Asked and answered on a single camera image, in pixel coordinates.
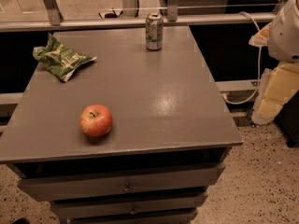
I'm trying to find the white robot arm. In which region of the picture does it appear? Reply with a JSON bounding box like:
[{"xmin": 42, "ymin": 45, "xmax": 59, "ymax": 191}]
[{"xmin": 249, "ymin": 0, "xmax": 299, "ymax": 63}]

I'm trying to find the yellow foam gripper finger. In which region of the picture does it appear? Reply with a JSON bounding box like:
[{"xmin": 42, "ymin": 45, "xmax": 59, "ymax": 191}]
[{"xmin": 249, "ymin": 23, "xmax": 271, "ymax": 47}]

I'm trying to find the red apple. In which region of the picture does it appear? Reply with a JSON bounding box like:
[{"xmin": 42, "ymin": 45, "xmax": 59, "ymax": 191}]
[{"xmin": 79, "ymin": 105, "xmax": 113, "ymax": 137}]

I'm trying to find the yellow foam block stack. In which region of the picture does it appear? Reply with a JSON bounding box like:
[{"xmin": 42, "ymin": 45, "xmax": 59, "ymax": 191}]
[{"xmin": 251, "ymin": 62, "xmax": 299, "ymax": 125}]

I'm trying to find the white cable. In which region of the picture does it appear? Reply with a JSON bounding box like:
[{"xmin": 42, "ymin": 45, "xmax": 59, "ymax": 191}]
[{"xmin": 221, "ymin": 11, "xmax": 263, "ymax": 105}]

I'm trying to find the metal railing frame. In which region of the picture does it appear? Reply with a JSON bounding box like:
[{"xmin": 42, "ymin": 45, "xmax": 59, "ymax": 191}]
[{"xmin": 0, "ymin": 0, "xmax": 287, "ymax": 32}]

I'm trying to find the green jalapeno chip bag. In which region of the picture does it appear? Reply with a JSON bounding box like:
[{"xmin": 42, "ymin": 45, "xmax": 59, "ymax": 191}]
[{"xmin": 33, "ymin": 33, "xmax": 96, "ymax": 82}]

